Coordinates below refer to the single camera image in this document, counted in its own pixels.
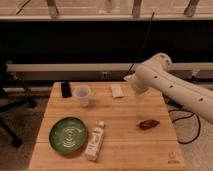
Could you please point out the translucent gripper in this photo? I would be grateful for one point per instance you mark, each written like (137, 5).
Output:
(140, 94)

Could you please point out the translucent white cup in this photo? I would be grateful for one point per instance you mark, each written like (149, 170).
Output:
(83, 93)

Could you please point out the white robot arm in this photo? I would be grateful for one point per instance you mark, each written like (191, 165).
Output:
(154, 73)

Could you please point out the green ceramic bowl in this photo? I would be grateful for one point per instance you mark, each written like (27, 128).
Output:
(68, 135)

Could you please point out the white rectangular block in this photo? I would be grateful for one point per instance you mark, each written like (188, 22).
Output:
(116, 91)

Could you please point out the black phone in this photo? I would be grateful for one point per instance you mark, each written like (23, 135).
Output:
(66, 90)

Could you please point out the white tube bottle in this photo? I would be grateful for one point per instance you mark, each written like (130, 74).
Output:
(94, 145)

